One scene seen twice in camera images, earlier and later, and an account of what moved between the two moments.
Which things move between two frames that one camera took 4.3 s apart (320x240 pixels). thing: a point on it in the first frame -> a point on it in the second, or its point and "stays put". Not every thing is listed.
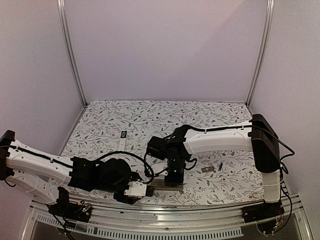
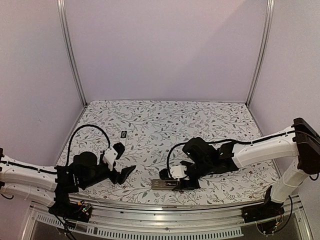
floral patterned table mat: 124,127 stays put
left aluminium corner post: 60,7 stays put
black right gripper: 175,181 -> 183,185
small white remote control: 158,184 stays put
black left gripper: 129,200 -> 121,177
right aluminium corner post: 270,6 stays put
